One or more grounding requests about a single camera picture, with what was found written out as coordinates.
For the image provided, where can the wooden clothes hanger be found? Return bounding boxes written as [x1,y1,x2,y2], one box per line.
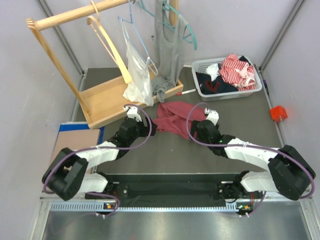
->
[86,0,133,84]

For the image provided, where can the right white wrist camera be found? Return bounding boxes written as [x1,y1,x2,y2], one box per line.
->
[204,108,220,125]

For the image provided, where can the grey tank top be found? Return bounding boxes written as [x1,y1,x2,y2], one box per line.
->
[151,0,187,103]

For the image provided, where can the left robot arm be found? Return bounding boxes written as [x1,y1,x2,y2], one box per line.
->
[42,116,158,201]

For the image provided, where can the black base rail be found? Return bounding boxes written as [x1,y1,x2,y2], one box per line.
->
[99,173,267,208]

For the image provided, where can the white garment in basket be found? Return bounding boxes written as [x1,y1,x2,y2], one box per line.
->
[205,63,220,82]

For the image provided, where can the white laundry basket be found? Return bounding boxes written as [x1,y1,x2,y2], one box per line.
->
[191,57,264,102]

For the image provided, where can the red capped white marker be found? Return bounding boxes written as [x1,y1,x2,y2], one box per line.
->
[176,89,197,96]

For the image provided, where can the wooden clothes rack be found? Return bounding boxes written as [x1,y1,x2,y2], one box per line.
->
[25,0,185,130]

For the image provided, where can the brown board blue edge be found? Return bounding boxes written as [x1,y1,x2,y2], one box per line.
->
[49,121,105,166]

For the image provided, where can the red tank top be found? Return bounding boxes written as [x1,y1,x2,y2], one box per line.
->
[153,101,206,140]

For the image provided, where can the orange red block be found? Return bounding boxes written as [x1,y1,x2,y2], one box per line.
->
[269,105,288,123]

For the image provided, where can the dark navy garment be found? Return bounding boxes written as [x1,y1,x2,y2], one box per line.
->
[195,72,238,95]

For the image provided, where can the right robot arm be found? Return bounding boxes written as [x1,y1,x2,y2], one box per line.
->
[188,119,316,201]

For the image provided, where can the blue wire hanger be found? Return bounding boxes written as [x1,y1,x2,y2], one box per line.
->
[118,0,159,76]

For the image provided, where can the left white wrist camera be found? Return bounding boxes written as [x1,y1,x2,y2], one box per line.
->
[123,105,142,122]

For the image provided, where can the red white striped garment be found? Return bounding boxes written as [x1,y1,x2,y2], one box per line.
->
[219,54,257,91]

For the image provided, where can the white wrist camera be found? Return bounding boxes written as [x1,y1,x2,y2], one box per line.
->
[204,108,220,125]
[123,105,142,122]

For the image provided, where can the teal plastic hanger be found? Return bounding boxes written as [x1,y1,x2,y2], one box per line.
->
[137,0,198,51]

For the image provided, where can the white garment on hanger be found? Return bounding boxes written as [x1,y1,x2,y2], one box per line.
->
[122,25,154,107]

